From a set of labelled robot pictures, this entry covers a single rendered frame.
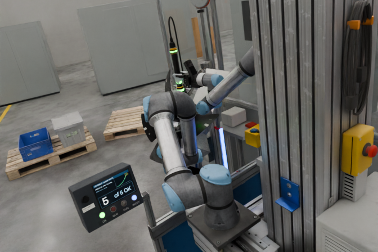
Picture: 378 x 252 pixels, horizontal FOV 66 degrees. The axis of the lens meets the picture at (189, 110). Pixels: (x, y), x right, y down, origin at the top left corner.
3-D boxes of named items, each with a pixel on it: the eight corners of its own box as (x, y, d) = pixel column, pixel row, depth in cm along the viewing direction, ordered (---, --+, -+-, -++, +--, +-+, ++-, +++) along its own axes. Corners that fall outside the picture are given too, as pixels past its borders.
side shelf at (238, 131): (232, 118, 262) (232, 116, 261) (264, 129, 234) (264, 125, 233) (212, 128, 250) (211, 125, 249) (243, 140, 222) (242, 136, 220)
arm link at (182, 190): (208, 198, 106) (170, 85, 135) (168, 210, 104) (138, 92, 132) (206, 207, 116) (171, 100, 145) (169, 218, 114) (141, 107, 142)
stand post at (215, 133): (226, 216, 267) (209, 98, 226) (233, 221, 260) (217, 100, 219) (223, 219, 264) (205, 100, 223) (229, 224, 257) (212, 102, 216)
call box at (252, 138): (262, 135, 195) (261, 121, 191) (274, 140, 187) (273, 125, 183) (245, 145, 186) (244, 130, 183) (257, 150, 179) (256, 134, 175)
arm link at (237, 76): (273, 62, 125) (203, 121, 155) (278, 55, 134) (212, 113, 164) (254, 42, 126) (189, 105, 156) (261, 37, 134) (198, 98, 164)
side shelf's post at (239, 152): (246, 207, 274) (237, 127, 244) (249, 209, 271) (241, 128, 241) (243, 209, 272) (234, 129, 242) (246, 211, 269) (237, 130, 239)
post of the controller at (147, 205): (153, 222, 151) (145, 190, 144) (156, 225, 148) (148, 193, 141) (148, 225, 149) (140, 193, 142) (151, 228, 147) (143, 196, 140)
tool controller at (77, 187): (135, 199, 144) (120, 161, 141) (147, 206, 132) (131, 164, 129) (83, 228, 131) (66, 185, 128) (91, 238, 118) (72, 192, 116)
